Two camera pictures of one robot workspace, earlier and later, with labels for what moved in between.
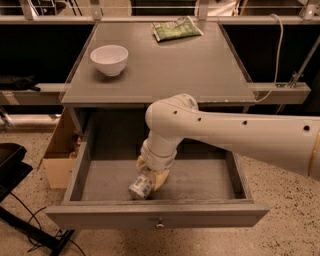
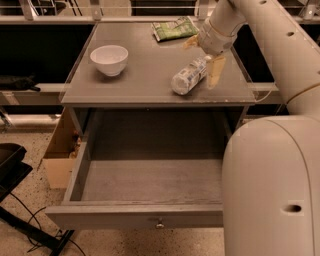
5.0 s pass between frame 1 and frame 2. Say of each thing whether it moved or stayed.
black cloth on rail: stayed
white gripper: moved
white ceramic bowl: stayed
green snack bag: stayed
